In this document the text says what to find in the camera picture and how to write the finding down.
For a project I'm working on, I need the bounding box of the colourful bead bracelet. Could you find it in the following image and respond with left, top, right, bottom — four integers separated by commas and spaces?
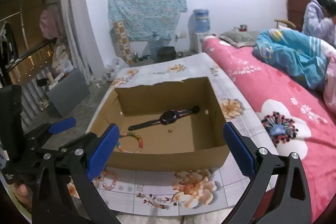
115, 131, 144, 153

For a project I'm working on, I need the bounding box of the purple smart watch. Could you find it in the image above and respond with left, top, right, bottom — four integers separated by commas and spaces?
128, 106, 200, 131

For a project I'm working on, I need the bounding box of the operator left hand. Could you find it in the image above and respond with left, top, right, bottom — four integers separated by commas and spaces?
10, 183, 32, 211

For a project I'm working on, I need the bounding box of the grey flat board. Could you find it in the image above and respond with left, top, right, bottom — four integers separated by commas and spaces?
46, 69, 90, 118

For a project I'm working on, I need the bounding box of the floral white plastic mat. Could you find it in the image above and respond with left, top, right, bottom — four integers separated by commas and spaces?
88, 53, 276, 217

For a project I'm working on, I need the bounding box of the pink floral blanket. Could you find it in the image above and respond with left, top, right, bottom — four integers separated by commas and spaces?
203, 36, 335, 223

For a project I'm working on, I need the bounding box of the brown cardboard box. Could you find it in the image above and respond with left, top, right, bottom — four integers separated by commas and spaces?
88, 77, 229, 171

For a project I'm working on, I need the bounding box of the white plastic bag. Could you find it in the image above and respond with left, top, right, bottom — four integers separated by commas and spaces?
103, 57, 129, 82

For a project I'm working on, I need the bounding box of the black hanging jacket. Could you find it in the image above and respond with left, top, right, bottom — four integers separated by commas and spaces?
1, 21, 19, 75

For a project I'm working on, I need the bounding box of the light pink quilt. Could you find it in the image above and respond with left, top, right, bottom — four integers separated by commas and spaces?
323, 55, 336, 114

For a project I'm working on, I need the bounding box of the pink hanging garment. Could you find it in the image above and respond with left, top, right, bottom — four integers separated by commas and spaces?
39, 5, 63, 40

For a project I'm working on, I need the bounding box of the blue cartoon quilt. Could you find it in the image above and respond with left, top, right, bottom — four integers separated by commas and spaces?
252, 29, 335, 90

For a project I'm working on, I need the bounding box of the black bag on floor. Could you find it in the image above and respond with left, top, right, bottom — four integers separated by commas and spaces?
157, 46, 177, 63

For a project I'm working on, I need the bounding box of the grey green pillow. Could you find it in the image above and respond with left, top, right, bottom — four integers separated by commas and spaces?
219, 30, 260, 49

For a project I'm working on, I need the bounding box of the orange patterned hanging strip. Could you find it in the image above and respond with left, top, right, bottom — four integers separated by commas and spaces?
113, 20, 134, 65

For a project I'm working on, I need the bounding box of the white water dispenser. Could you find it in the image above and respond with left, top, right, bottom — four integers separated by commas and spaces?
193, 32, 212, 53

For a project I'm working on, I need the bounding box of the blue water jug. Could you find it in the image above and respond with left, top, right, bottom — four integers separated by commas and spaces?
194, 9, 210, 33

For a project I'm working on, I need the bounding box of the person in lilac jacket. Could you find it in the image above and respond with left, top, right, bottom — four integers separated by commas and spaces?
302, 0, 336, 47

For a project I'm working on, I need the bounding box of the blue patterned wall cloth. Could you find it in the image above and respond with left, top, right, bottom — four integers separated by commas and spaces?
108, 0, 187, 42

